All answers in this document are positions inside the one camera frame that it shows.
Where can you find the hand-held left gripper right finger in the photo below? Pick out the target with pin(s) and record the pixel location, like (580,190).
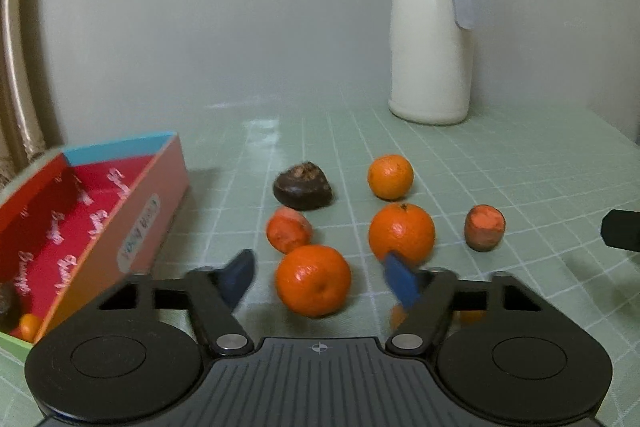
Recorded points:
(402,283)

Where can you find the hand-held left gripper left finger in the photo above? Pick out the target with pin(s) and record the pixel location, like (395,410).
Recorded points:
(240,276)

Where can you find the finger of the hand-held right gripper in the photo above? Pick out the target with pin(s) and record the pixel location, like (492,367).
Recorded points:
(622,231)

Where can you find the orange tangerine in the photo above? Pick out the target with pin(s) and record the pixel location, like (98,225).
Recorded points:
(29,326)
(402,232)
(313,281)
(390,177)

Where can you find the orange carrot piece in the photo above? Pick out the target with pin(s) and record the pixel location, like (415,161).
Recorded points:
(484,227)
(289,232)

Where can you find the red and pink cardboard box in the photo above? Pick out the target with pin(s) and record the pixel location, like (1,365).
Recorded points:
(100,207)

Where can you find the white jug with grey lid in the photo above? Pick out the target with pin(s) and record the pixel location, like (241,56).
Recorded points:
(430,52)

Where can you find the beige curtain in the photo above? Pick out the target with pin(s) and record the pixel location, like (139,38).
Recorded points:
(20,57)

